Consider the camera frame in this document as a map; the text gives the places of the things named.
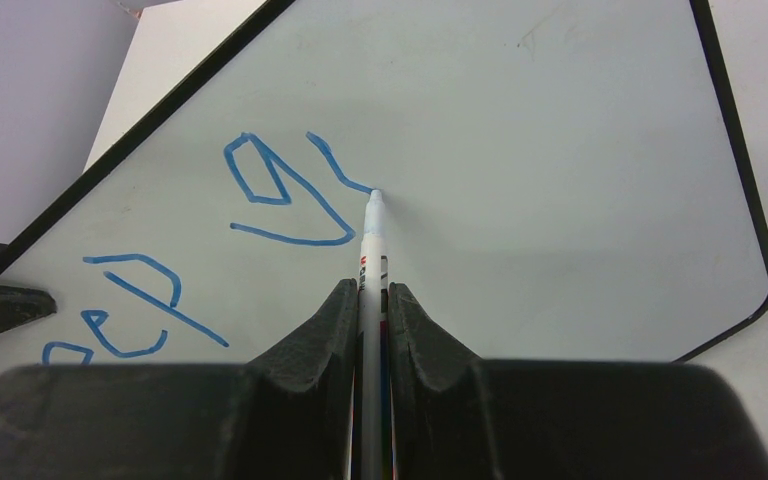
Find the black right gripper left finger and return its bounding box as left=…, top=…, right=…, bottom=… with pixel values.
left=0, top=279, right=358, bottom=479

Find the white whiteboard black frame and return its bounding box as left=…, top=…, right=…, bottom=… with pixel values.
left=0, top=1, right=768, bottom=375

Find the white marker pen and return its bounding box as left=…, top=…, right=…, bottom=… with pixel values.
left=352, top=189, right=393, bottom=479

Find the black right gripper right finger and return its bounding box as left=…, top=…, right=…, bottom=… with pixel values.
left=388, top=283, right=768, bottom=479

